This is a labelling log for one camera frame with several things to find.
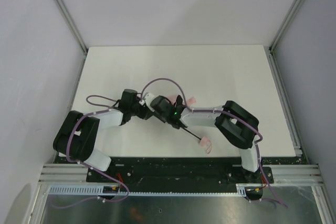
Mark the pink folding umbrella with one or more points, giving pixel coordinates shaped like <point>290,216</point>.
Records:
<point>204,141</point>

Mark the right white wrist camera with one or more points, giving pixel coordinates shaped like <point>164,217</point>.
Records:
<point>147,99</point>

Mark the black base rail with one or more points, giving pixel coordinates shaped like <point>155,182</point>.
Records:
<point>181,175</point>

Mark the aluminium corner post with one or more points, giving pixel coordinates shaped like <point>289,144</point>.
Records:
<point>71,25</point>
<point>289,17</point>

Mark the left aluminium corner post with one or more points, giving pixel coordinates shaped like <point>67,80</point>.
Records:
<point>71,25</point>

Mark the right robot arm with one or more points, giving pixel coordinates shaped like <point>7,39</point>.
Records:
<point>237,125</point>

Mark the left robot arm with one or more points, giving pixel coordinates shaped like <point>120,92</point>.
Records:
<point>76,138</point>

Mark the right aluminium corner post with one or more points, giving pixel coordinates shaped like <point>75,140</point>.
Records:
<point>289,17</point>

